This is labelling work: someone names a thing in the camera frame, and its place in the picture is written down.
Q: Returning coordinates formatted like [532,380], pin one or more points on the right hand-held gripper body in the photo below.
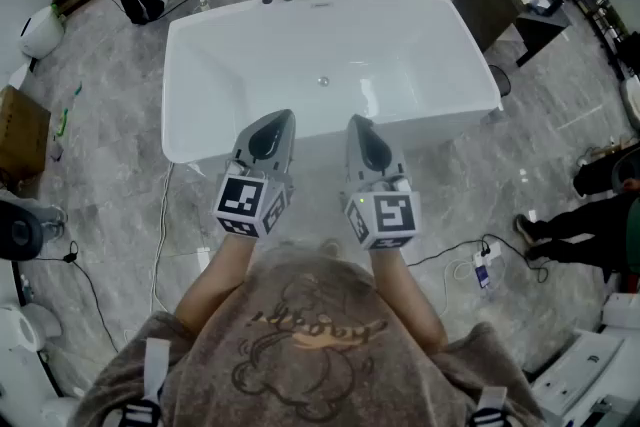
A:
[395,212]

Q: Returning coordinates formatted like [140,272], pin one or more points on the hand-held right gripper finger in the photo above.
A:
[396,160]
[353,155]

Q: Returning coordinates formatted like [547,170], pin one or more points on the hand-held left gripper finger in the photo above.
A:
[243,142]
[288,145]

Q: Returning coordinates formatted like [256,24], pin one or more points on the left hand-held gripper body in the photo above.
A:
[240,200]

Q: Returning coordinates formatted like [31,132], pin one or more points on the silver tub drain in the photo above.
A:
[324,81]

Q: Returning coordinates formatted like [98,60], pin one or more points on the person's right forearm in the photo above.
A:
[400,295]

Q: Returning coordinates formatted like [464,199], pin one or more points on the person's left forearm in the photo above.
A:
[215,280]

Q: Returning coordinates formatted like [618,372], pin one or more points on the white bathtub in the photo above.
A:
[250,65]

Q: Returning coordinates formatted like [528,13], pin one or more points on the white power strip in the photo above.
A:
[487,255]

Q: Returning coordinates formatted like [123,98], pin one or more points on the blue flat device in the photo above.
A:
[481,276]

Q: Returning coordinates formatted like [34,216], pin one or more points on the black round basket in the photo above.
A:
[500,80]

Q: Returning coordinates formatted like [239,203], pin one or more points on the white overflow cover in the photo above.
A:
[322,6]

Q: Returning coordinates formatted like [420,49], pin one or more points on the small clear plastic bottle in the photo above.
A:
[202,5]

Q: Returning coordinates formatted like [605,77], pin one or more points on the teal floor item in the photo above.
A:
[78,90]

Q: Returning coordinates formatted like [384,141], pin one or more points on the dark brown cabinet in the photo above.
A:
[485,5]

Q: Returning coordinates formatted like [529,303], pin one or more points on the green floor item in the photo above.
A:
[62,122]

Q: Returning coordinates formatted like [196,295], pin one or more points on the dark grey desk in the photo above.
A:
[542,30]

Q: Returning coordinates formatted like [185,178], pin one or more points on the brown cardboard box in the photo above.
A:
[22,135]

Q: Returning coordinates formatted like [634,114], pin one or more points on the black round object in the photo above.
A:
[20,230]

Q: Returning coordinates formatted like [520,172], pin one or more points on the white rounded bin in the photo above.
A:
[42,32]

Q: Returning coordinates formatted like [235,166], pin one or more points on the white box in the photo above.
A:
[622,310]

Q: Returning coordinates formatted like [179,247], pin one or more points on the white toilet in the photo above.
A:
[20,330]

